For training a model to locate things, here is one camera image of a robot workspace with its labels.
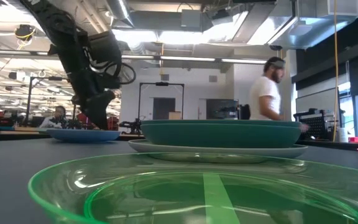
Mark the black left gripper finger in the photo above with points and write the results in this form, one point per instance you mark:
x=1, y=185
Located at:
x=92, y=115
x=107, y=105

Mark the blue plastic plate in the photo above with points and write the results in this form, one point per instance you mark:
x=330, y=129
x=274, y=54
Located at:
x=82, y=136

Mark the clear green plastic plate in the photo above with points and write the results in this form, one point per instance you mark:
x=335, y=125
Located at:
x=73, y=186

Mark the large teal plastic plate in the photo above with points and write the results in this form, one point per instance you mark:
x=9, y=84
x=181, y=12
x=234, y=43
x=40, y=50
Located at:
x=221, y=135

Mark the small black robot arm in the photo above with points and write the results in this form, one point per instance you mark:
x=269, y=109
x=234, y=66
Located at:
x=132, y=126

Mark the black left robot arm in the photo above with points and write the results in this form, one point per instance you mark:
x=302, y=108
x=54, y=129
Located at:
x=64, y=40

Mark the person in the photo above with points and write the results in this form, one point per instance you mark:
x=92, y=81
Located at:
x=264, y=93
x=54, y=119

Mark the dark door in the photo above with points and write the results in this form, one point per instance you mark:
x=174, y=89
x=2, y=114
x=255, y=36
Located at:
x=163, y=109

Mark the cardboard box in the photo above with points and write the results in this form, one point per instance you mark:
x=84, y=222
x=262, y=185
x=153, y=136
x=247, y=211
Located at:
x=175, y=115

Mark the ceiling light strip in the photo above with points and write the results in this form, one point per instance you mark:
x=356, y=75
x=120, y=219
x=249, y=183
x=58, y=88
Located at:
x=188, y=58

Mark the dark display cabinet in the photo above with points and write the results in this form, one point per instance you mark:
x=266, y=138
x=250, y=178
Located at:
x=221, y=109

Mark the large white plastic plate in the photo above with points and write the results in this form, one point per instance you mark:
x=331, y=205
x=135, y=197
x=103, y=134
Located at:
x=259, y=152

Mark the black pegboard rack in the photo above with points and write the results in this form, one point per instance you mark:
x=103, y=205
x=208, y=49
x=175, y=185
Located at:
x=315, y=127

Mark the white cup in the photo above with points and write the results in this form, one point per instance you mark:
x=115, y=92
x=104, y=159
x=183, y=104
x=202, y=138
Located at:
x=342, y=134

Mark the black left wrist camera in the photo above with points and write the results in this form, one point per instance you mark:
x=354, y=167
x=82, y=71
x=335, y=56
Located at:
x=104, y=46

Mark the black frame stand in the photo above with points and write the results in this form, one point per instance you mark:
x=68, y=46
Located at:
x=162, y=84

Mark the silver ventilation duct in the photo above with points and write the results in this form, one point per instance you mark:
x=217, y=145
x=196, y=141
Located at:
x=291, y=31

